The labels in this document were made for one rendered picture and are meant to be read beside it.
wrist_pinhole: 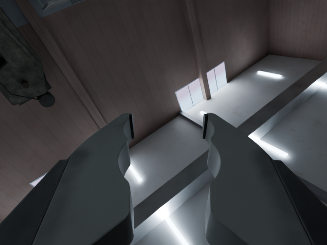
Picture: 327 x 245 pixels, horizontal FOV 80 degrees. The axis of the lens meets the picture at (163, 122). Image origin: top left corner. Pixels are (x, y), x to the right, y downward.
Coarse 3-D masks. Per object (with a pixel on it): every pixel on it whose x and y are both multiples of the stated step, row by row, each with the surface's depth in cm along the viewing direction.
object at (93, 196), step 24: (120, 120) 11; (96, 144) 9; (120, 144) 9; (72, 168) 8; (96, 168) 8; (120, 168) 8; (72, 192) 7; (96, 192) 7; (120, 192) 7; (48, 216) 6; (72, 216) 6; (96, 216) 6; (120, 216) 6; (48, 240) 5; (72, 240) 5; (96, 240) 5; (120, 240) 6
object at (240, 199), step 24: (216, 120) 10; (216, 144) 9; (240, 144) 9; (216, 168) 9; (240, 168) 8; (264, 168) 8; (216, 192) 7; (240, 192) 7; (264, 192) 7; (216, 216) 6; (240, 216) 6; (264, 216) 6; (288, 216) 6; (216, 240) 6; (240, 240) 5; (264, 240) 5; (288, 240) 5
